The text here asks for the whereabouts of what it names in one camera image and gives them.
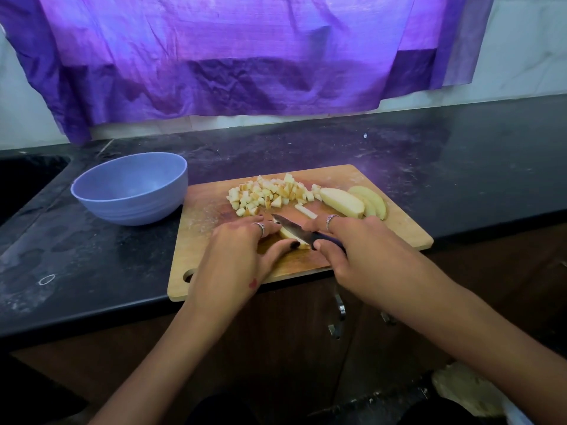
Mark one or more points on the person's right hand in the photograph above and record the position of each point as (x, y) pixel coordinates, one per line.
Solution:
(381, 261)

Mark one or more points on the person's left hand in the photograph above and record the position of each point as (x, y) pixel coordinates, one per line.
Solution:
(230, 270)

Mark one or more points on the potato slice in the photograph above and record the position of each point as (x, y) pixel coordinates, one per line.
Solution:
(342, 202)
(372, 201)

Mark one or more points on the rounded potato end piece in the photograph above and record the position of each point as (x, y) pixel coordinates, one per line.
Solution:
(294, 238)

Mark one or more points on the pile of diced potato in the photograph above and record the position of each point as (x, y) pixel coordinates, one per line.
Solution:
(266, 194)

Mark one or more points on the blue bowl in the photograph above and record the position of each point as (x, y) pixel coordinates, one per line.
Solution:
(128, 188)

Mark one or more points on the person's left forearm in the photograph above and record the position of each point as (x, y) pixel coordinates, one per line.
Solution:
(164, 367)

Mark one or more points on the person's dark trousers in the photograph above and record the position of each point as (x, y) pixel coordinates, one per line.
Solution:
(443, 411)

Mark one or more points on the wooden cutting board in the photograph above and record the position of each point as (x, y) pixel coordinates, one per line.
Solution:
(199, 225)

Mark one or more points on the plastic bags on floor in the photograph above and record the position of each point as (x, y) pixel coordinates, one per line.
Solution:
(469, 389)

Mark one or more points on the white rubber band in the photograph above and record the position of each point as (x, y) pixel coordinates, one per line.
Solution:
(39, 279)

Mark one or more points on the dark sink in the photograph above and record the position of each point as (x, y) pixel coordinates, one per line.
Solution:
(26, 186)

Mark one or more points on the purple cloth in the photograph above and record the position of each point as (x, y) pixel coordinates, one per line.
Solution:
(248, 48)

